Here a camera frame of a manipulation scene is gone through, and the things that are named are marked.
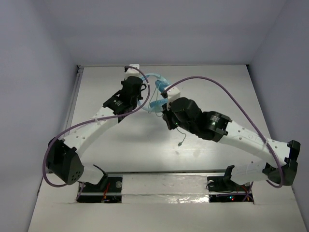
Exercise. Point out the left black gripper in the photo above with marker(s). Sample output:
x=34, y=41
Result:
x=134, y=82

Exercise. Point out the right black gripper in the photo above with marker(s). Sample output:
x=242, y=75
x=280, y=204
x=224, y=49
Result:
x=167, y=116

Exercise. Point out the light blue headphones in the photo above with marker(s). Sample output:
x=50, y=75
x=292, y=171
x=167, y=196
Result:
x=155, y=104

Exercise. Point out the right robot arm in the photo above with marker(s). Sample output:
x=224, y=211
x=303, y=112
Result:
x=278, y=160

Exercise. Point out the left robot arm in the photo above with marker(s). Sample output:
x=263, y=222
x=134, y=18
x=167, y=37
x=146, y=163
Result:
x=63, y=156

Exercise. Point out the white foam front block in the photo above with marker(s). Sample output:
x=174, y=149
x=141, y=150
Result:
x=164, y=188

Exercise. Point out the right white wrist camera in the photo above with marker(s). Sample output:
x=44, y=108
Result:
x=171, y=94

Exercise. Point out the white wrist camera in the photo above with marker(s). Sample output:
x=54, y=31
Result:
x=130, y=70
x=171, y=94

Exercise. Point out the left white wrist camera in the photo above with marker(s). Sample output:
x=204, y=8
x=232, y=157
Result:
x=130, y=70

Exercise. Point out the aluminium rail left edge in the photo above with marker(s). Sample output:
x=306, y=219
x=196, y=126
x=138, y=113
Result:
x=73, y=98

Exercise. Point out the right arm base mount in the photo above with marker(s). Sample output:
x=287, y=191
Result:
x=223, y=190

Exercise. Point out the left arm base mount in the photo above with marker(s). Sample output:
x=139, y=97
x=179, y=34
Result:
x=107, y=190

